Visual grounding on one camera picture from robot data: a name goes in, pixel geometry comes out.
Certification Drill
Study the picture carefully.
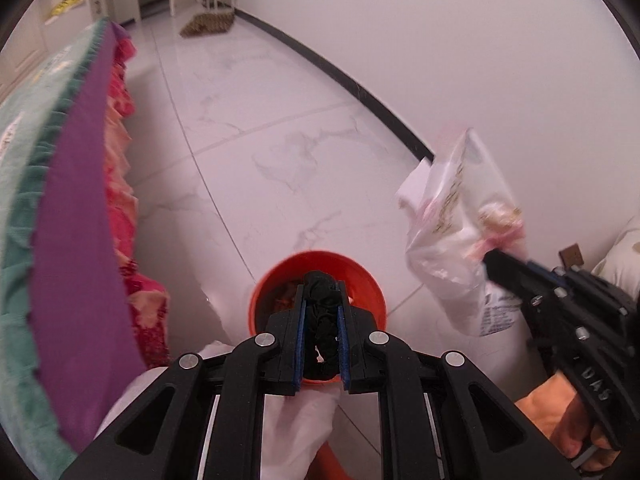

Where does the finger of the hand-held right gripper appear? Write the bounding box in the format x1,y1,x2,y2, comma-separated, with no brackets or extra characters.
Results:
526,259,639,322
483,250,592,362

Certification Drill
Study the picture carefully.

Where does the brown doormat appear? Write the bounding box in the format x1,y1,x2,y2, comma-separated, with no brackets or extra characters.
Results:
180,10,236,40

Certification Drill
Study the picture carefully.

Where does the purple bed sheet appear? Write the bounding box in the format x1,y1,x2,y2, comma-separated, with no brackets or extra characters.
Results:
31,22,142,454

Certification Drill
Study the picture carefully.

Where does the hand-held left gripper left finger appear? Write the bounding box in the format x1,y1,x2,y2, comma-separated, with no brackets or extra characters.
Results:
60,282,307,480

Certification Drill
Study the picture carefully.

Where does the brown wall socket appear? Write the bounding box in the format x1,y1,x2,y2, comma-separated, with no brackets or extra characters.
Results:
560,245,586,269

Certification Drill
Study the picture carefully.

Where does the person's right hand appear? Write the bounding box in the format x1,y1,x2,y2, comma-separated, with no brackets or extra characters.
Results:
515,374,615,460

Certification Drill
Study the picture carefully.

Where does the bed with green floral cover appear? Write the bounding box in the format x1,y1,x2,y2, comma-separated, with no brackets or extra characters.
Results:
0,17,172,470

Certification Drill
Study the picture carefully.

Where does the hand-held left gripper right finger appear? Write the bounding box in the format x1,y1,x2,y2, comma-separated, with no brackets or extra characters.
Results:
336,280,583,480

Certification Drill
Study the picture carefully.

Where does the orange plastic bin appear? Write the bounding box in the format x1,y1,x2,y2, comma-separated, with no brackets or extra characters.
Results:
248,250,389,480

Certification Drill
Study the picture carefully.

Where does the clear plastic bag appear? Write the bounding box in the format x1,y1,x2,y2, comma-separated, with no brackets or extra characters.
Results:
397,127,529,339

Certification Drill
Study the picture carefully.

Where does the red ruffled bed skirt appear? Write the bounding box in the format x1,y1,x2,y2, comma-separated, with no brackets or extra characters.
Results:
102,35,172,369

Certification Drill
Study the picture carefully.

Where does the black hair scrunchie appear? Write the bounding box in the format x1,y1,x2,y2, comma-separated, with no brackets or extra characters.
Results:
302,270,344,382

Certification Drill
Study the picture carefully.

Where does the cream cloth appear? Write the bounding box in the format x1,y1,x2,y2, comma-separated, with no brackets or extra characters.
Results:
592,215,640,307

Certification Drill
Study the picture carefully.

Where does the yellow bag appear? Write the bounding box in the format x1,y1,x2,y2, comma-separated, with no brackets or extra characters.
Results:
49,0,89,17

